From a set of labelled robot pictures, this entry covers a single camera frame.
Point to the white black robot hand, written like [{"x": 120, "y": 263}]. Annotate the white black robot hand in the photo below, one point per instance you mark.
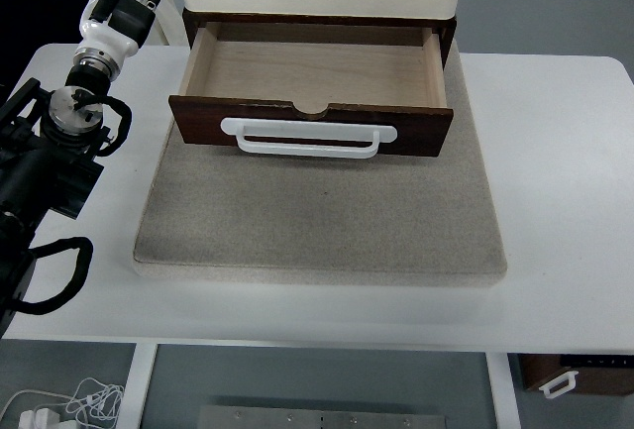
[{"x": 106, "y": 35}]

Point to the dark brown wooden drawer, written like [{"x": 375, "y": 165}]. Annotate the dark brown wooden drawer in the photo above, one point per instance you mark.
[{"x": 317, "y": 67}]

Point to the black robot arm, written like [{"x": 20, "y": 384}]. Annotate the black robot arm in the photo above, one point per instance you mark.
[{"x": 30, "y": 176}]

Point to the beige fabric mat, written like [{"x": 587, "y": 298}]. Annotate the beige fabric mat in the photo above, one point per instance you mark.
[{"x": 322, "y": 216}]

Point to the white table leg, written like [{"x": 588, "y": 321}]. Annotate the white table leg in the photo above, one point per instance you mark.
[
  {"x": 136, "y": 389},
  {"x": 502, "y": 394}
]

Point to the white charger plug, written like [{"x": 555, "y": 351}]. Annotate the white charger plug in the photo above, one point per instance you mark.
[{"x": 39, "y": 418}]

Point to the grey metal plate with screws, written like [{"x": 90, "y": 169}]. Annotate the grey metal plate with screws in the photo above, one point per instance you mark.
[{"x": 322, "y": 420}]

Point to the brown wooden box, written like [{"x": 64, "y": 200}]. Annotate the brown wooden box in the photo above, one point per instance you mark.
[{"x": 594, "y": 379}]

